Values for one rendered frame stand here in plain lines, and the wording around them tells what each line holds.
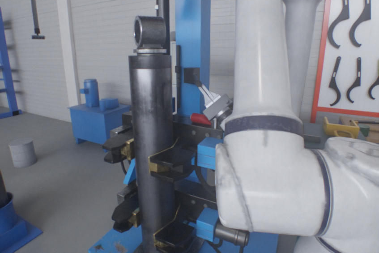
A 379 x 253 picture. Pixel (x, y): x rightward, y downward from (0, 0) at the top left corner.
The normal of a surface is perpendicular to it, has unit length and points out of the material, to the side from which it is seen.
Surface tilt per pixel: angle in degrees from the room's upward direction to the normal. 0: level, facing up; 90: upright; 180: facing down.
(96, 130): 90
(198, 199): 90
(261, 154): 53
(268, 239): 0
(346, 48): 90
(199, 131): 90
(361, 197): 62
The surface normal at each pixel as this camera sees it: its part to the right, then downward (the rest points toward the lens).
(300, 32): -0.28, 0.36
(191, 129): -0.45, 0.23
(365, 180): -0.72, 0.22
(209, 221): 0.00, -0.97
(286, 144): 0.19, -0.37
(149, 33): 0.45, 0.37
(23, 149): 0.72, 0.18
